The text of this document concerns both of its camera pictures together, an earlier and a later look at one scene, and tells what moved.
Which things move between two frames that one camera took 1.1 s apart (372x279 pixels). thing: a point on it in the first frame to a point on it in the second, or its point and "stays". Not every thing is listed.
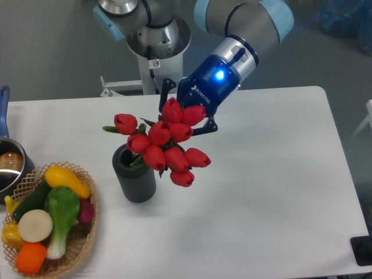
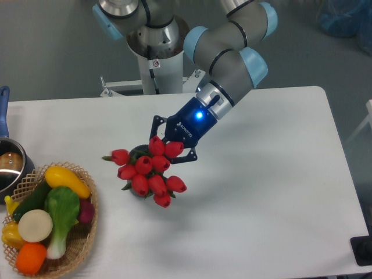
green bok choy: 63,204 stays
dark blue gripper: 211,84 to 188,125
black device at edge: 361,247 stays
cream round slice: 35,225 stays
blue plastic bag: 348,18 stays
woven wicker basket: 82,238 stays
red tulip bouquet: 157,146 to 145,170
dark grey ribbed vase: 139,183 to 142,150
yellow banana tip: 11,204 stays
